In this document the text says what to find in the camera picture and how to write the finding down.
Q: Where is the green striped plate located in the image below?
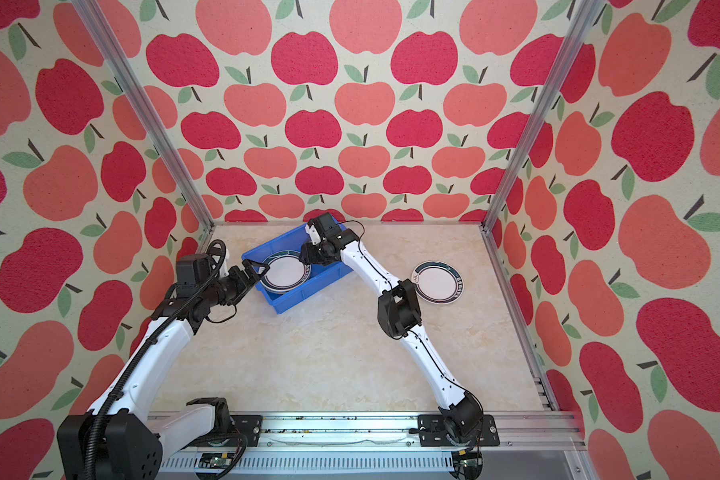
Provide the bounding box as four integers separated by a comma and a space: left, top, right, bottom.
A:
261, 250, 312, 294
411, 261, 464, 305

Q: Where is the right aluminium frame post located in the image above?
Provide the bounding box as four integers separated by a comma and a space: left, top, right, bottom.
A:
480, 0, 606, 237

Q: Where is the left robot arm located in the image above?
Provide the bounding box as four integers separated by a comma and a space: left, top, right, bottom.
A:
57, 242, 269, 479

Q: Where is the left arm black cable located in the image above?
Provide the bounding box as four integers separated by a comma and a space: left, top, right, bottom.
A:
83, 238, 229, 480

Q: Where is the aluminium frame post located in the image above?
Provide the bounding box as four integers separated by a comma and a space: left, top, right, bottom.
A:
72, 1, 215, 235
480, 0, 606, 237

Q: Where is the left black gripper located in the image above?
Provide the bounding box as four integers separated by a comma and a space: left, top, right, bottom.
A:
202, 259, 270, 307

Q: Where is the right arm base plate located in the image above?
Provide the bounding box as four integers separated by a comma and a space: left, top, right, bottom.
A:
416, 414, 501, 448

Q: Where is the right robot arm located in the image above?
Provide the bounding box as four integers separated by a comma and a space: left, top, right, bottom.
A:
300, 213, 484, 445

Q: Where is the blue plastic bin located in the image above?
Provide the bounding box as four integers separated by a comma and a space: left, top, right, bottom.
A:
242, 224, 352, 314

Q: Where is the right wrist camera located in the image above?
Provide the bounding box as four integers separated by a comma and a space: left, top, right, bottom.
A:
305, 220, 323, 245

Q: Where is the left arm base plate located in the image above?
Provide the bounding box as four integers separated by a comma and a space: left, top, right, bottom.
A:
230, 413, 263, 448

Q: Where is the left aluminium frame post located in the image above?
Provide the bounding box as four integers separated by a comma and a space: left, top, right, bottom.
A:
72, 1, 215, 235

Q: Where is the front aluminium rail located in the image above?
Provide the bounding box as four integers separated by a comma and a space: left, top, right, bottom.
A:
148, 411, 596, 479

